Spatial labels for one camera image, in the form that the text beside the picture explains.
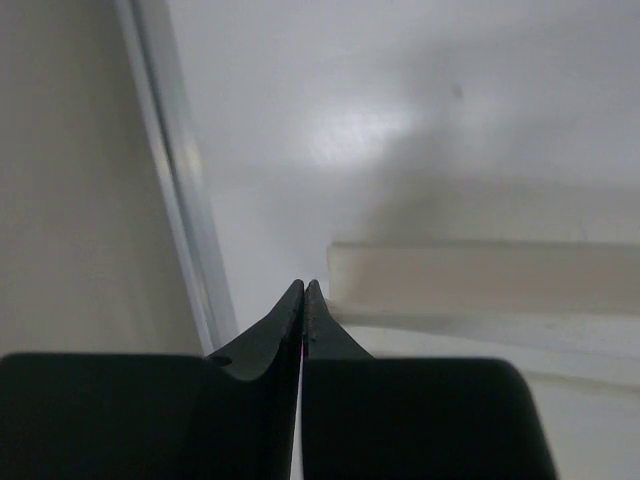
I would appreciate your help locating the white t shirt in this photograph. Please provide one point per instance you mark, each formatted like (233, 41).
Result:
(565, 315)

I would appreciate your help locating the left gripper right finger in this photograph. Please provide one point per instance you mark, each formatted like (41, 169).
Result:
(412, 418)

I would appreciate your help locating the aluminium table edge rail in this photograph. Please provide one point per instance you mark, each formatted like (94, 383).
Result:
(154, 58)

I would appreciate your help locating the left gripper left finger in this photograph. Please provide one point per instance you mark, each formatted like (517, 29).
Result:
(229, 415)

